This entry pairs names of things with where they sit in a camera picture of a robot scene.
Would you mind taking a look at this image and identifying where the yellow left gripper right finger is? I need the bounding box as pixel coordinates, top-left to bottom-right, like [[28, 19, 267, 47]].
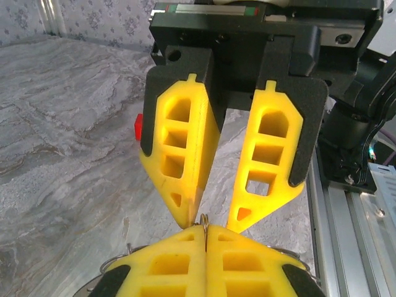
[[206, 225, 324, 297]]

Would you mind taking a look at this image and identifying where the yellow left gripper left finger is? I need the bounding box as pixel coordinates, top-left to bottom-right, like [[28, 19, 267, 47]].
[[88, 225, 207, 297]]

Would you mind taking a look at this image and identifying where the silver keyring chain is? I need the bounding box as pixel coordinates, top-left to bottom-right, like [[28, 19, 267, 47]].
[[100, 213, 321, 287]]

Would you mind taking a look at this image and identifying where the red toy brick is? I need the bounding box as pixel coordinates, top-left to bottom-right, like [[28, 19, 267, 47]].
[[134, 113, 145, 142]]

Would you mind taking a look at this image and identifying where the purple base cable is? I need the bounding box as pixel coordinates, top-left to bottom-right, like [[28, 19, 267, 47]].
[[382, 129, 396, 147]]

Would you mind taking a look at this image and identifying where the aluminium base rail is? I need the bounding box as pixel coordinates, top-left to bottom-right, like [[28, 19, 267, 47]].
[[308, 136, 396, 297]]

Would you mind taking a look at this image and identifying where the aluminium frame post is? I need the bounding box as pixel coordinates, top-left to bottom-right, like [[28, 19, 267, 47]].
[[40, 0, 66, 37]]

